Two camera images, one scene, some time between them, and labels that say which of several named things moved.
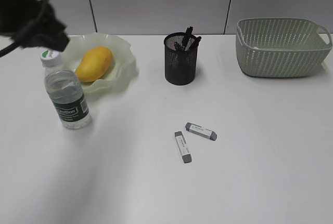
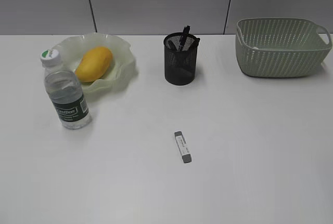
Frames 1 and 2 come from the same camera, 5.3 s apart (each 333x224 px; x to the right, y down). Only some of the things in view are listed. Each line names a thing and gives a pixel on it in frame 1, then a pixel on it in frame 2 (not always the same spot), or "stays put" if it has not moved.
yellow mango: (94, 64) stays put
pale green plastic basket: (281, 48) stays put
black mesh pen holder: (180, 56) stays put
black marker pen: (177, 46) → (171, 44)
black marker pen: (189, 39) → (186, 31)
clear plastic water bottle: (65, 91) stays put
